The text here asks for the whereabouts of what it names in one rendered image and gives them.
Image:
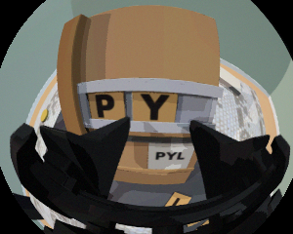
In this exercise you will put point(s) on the yellow round disc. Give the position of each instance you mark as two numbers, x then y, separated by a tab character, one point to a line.
44	115

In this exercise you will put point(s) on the brown wooden board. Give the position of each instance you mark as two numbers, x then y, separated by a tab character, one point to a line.
141	48

